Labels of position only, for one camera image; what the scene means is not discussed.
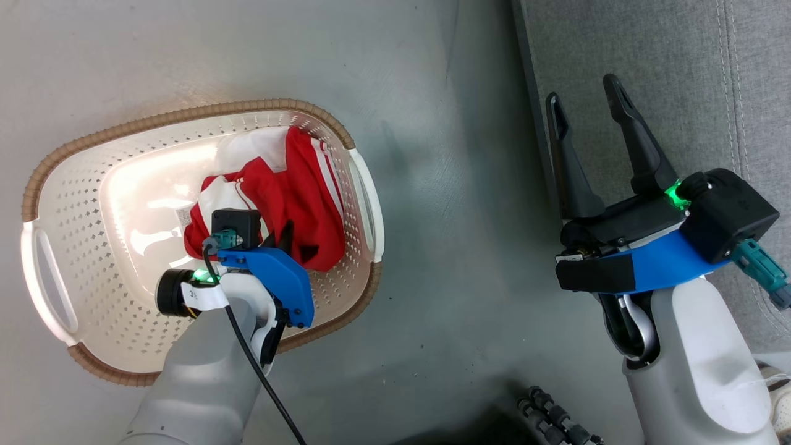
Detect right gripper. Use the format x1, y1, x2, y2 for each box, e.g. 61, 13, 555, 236
545, 74, 711, 260

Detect cream perforated laundry basket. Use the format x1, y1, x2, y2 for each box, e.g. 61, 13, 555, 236
20, 98, 385, 388

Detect red and white garment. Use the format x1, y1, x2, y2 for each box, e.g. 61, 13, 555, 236
184, 127, 347, 273

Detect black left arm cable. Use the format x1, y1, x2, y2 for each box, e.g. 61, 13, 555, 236
203, 241, 308, 445

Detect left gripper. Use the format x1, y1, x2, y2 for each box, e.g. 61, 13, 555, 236
156, 221, 297, 320

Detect left blue camera mount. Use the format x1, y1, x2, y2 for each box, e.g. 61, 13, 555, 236
218, 247, 315, 328

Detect white cable label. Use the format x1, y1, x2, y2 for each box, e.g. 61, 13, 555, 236
181, 282, 229, 312

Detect right teal cable connector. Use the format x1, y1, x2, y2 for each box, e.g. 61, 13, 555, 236
732, 238, 791, 310

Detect black ribbed hoses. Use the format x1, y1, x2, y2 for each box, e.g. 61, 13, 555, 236
516, 386, 605, 445

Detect white shoe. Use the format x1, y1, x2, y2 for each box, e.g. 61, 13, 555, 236
757, 362, 791, 445

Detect right blue camera mount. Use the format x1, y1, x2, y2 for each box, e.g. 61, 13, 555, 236
555, 229, 736, 294

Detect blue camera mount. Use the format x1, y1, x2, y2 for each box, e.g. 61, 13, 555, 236
218, 247, 315, 328
555, 229, 736, 294

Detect grey fabric sofa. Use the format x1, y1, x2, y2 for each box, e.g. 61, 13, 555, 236
512, 0, 791, 353

